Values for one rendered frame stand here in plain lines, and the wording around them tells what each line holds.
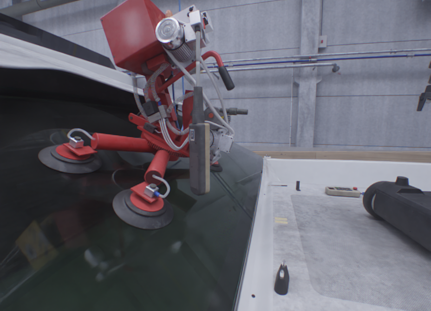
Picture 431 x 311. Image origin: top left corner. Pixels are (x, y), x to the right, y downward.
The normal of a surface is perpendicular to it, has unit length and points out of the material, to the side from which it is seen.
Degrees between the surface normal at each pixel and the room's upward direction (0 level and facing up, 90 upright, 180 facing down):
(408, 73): 90
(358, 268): 0
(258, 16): 90
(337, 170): 90
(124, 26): 90
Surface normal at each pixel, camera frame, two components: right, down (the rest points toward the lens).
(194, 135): -0.77, 0.09
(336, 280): 0.00, -0.99
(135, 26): -0.27, 0.13
